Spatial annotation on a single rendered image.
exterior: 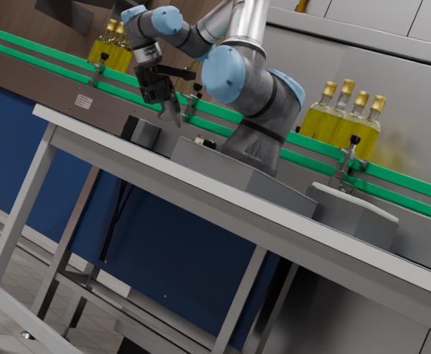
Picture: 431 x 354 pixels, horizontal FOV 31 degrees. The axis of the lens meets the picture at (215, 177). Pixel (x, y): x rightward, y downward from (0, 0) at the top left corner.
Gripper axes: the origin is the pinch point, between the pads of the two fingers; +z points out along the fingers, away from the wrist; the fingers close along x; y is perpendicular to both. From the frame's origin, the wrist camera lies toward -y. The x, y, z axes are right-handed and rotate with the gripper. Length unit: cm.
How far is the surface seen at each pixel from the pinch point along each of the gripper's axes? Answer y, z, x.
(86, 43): -86, 1, -521
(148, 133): 4.6, 4.0, -23.3
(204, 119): -12.0, 5.3, -14.6
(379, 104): -52, 14, 22
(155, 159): 18.4, -0.4, 32.7
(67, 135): 30.5, -7.4, -10.2
